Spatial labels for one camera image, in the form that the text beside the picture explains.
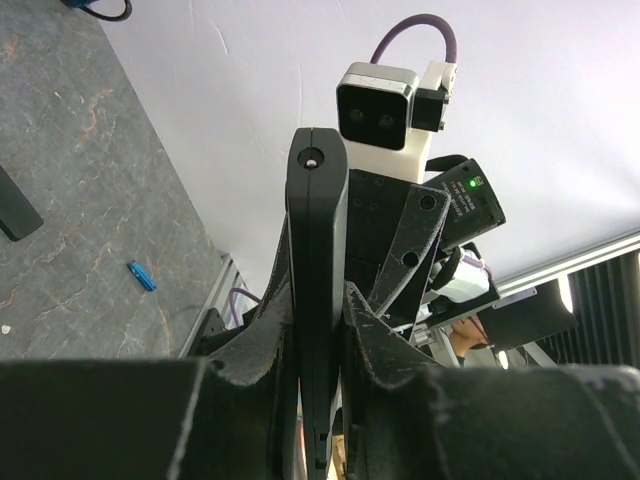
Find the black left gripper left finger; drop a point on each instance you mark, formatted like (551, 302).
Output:
(228, 415)

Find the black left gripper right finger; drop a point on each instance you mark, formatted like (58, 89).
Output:
(406, 417)

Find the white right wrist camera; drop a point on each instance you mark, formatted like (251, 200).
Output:
(387, 116)

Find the aluminium frame rail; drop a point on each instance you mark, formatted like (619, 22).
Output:
(215, 317)

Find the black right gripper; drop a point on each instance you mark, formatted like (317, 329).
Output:
(410, 248)

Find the black remote battery cover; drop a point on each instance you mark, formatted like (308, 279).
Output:
(19, 218)

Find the blue battery right side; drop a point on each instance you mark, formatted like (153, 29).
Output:
(142, 276)

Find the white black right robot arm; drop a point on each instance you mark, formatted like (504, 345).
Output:
(410, 249)

